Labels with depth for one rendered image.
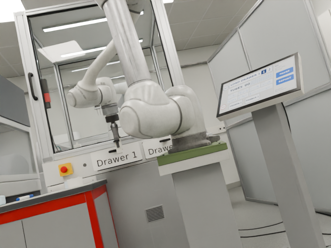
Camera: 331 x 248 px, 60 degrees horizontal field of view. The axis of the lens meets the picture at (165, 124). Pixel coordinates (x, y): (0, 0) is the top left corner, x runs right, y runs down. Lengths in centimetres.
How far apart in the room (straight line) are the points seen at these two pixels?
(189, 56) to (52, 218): 484
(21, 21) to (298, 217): 213
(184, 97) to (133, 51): 28
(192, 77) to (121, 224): 415
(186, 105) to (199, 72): 457
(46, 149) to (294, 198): 152
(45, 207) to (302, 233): 137
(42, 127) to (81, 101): 59
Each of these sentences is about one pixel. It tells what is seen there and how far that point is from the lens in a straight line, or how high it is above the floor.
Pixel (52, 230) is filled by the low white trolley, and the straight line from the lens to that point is 137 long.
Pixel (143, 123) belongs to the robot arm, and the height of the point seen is 92.
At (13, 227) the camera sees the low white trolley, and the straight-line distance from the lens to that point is 141.
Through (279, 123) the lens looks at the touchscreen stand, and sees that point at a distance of 179.
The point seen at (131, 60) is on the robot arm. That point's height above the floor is 118.
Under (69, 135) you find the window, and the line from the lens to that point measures 197.
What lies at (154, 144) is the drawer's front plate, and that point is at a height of 89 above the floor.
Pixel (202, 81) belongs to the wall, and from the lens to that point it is 569.
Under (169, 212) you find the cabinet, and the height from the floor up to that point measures 46.
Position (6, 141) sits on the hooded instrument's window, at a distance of 251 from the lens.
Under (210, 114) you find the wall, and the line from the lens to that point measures 557.
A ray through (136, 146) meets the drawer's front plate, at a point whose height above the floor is 90.
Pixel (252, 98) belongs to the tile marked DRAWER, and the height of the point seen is 100.
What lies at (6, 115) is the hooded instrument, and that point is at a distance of 257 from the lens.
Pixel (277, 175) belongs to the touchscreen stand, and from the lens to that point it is 184.
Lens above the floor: 77
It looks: 7 degrees up
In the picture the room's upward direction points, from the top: 14 degrees counter-clockwise
